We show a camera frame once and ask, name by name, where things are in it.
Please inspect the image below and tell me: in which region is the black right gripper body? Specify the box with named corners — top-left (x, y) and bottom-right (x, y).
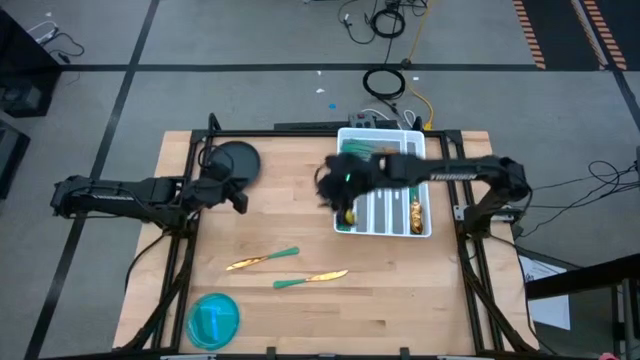
top-left (313, 152), bottom-right (394, 211)

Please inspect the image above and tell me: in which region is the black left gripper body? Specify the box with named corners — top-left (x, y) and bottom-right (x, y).
top-left (192, 167), bottom-right (250, 215)

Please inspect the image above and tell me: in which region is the white cutlery tray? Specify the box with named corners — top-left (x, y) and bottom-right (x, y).
top-left (333, 126), bottom-right (433, 239)

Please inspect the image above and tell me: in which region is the black round plate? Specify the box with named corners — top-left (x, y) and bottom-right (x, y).
top-left (205, 140), bottom-right (262, 193)

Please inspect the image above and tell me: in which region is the grey power strip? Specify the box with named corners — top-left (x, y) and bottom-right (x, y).
top-left (348, 112), bottom-right (377, 130)

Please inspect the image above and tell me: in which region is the black flat bar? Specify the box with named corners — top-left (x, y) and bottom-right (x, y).
top-left (273, 121), bottom-right (349, 132)

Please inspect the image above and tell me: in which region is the blue translucent round plate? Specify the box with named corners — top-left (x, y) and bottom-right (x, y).
top-left (185, 292), bottom-right (241, 352)

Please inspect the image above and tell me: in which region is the black box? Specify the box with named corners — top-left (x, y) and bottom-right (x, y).
top-left (0, 119), bottom-right (31, 200)

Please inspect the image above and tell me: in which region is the black crate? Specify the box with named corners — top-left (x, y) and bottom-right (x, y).
top-left (0, 69), bottom-right (57, 119)

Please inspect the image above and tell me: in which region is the white paper sheet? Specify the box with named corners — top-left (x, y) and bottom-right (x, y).
top-left (519, 252), bottom-right (572, 331)

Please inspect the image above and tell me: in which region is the black cabinet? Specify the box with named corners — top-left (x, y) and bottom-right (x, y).
top-left (0, 9), bottom-right (62, 71)

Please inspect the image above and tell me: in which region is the black metal table frame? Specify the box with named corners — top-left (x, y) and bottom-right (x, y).
top-left (117, 112), bottom-right (540, 360)

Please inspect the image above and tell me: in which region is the yellow cable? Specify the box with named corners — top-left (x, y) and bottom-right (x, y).
top-left (405, 0), bottom-right (435, 131)

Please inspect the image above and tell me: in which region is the coiled black cable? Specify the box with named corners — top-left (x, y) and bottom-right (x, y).
top-left (368, 7), bottom-right (406, 40)
top-left (361, 67), bottom-right (407, 117)

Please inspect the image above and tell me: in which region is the black cable bundle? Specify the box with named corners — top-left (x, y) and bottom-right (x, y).
top-left (519, 158), bottom-right (640, 239)

